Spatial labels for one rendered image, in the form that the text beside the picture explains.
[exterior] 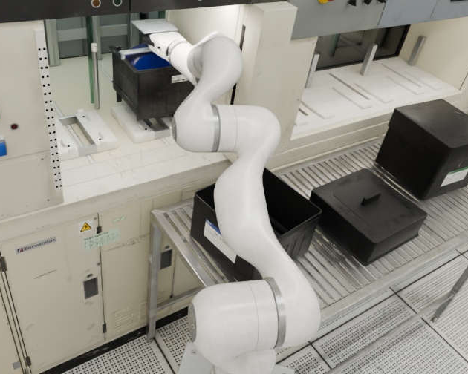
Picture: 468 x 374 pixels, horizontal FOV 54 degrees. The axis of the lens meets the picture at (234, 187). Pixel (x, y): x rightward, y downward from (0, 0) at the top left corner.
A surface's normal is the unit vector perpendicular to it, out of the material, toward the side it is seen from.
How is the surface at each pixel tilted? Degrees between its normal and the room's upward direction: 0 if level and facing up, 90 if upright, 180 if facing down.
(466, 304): 0
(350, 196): 0
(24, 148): 90
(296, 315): 40
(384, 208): 0
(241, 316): 31
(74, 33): 90
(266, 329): 57
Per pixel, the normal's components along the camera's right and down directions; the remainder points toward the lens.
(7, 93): 0.55, 0.59
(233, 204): -0.31, -0.33
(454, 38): -0.82, 0.26
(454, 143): 0.14, -0.76
